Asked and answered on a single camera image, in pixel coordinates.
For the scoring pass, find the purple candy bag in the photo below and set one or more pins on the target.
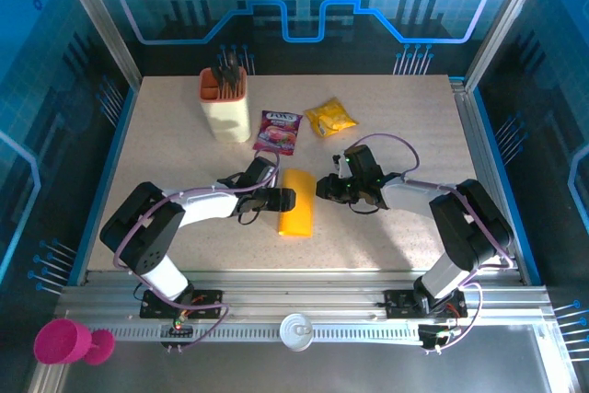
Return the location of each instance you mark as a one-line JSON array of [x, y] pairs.
[[277, 133]]

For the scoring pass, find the aluminium frame post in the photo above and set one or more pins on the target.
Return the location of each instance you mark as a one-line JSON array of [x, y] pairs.
[[506, 20], [99, 20]]

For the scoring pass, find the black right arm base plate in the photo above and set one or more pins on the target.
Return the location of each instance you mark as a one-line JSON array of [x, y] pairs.
[[398, 303]]

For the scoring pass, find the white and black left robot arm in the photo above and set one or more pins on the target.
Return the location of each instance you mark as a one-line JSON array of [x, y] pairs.
[[138, 223]]

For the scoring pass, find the aluminium mounting rail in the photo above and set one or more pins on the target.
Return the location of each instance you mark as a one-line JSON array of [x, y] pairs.
[[299, 294]]

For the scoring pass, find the black electronics board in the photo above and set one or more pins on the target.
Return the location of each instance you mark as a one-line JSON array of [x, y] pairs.
[[177, 335], [435, 338]]

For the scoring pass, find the cream knife block orange top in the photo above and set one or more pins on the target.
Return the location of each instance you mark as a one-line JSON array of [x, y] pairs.
[[227, 119]]

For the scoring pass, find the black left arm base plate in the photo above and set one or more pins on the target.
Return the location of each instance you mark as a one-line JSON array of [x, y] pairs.
[[209, 303]]

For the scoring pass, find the aluminium side rail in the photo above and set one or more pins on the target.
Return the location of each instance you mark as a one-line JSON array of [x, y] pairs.
[[478, 135]]

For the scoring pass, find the pink plastic goblet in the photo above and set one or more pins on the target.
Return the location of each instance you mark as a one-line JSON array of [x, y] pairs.
[[60, 342]]

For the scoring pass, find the yellow snack bag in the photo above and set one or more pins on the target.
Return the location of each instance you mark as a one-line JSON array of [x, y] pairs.
[[330, 118]]

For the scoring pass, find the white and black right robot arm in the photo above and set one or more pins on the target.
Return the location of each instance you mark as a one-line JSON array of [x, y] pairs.
[[469, 227]]

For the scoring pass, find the orange paper sheet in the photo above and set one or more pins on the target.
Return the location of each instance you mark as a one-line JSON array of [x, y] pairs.
[[296, 223]]

